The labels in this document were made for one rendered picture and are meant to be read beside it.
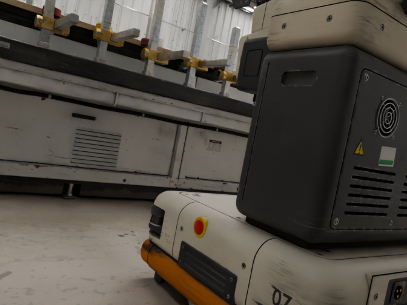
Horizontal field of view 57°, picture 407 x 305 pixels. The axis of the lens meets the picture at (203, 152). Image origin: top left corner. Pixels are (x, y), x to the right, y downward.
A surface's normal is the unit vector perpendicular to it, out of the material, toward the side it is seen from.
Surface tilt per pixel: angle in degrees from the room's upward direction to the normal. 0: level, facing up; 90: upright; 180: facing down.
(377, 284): 90
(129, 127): 90
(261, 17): 90
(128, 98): 90
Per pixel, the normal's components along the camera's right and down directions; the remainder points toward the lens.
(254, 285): -0.80, -0.12
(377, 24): 0.57, 0.15
